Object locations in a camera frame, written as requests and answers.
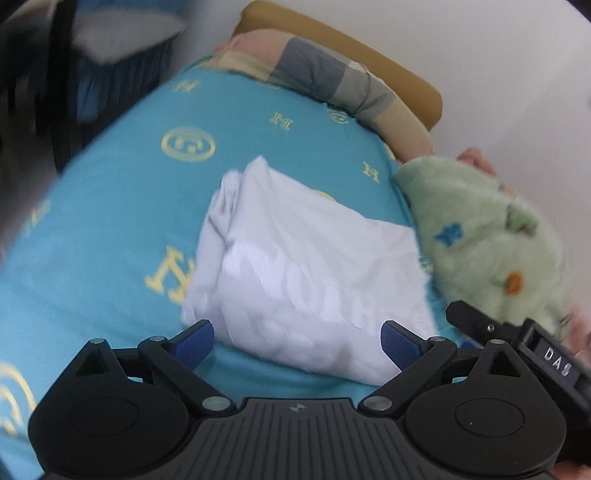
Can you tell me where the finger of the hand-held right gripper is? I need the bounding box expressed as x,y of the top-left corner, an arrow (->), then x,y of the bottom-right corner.
445,300 -> 532,345

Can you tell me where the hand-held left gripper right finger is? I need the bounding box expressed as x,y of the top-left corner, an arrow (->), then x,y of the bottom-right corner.
358,320 -> 527,414

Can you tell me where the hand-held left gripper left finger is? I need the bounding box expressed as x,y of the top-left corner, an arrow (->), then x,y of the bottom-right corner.
62,318 -> 236,414

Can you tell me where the white printed t-shirt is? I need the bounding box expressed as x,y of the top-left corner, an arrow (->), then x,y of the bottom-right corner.
181,155 -> 439,386

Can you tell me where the person's right hand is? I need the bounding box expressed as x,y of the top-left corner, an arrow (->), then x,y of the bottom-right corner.
570,307 -> 591,359

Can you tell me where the green printed fleece blanket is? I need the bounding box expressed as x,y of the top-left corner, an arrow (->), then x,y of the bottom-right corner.
392,156 -> 578,330

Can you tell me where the teal patterned bed sheet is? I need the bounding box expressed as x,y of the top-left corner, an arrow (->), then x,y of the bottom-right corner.
0,55 -> 462,480

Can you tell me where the pink plush toy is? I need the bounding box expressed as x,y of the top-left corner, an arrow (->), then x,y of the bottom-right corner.
456,147 -> 498,178

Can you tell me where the mustard yellow headboard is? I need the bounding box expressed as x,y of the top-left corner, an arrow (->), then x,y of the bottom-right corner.
233,0 -> 444,134

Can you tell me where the blue covered chair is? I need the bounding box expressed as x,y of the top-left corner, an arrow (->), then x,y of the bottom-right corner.
51,32 -> 181,158

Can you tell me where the patchwork colour-block pillow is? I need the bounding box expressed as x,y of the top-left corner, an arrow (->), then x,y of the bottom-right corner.
212,32 -> 435,162

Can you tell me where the grey seat cushion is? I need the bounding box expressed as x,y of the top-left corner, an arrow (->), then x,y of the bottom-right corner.
71,14 -> 185,63

